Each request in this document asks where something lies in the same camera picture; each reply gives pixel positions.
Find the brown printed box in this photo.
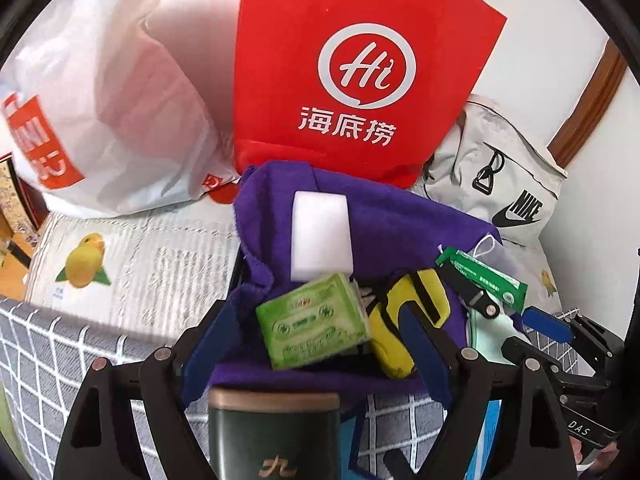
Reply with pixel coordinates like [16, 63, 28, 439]
[0, 152, 48, 233]

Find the green packet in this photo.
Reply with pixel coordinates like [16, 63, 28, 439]
[435, 247, 529, 313]

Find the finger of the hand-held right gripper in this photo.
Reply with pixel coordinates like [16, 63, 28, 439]
[521, 307, 581, 343]
[501, 337, 566, 377]

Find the blue star-shaped felt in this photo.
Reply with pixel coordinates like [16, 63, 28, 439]
[341, 397, 401, 480]

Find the yellow and black pouch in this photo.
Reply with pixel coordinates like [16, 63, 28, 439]
[367, 269, 501, 380]

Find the light green tissue pack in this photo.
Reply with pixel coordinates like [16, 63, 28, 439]
[255, 272, 373, 372]

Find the red paper bag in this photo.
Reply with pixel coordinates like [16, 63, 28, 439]
[234, 0, 507, 191]

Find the white knit glove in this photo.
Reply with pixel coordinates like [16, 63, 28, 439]
[467, 305, 526, 363]

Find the grey sling bag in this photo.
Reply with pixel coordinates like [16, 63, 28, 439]
[410, 95, 570, 246]

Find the grey plaid blanket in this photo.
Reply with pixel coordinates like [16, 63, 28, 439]
[0, 296, 591, 480]

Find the wooden door frame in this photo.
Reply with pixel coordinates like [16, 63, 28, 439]
[550, 37, 628, 168]

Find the purple towel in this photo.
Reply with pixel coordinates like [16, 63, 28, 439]
[180, 161, 526, 408]

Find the white sponge block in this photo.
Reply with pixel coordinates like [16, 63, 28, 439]
[290, 191, 355, 283]

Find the white plastic shopping bag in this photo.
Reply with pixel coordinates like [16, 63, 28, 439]
[0, 0, 246, 218]

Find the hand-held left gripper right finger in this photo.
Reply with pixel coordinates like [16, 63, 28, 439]
[385, 304, 578, 480]

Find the person's right hand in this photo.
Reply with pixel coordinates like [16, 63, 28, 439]
[575, 441, 620, 475]

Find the dark green box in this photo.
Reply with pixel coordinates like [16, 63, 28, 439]
[207, 387, 343, 480]

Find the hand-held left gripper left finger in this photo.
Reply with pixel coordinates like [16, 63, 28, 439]
[52, 300, 246, 480]

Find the fruit-print bed sheet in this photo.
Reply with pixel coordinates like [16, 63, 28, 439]
[25, 205, 566, 321]

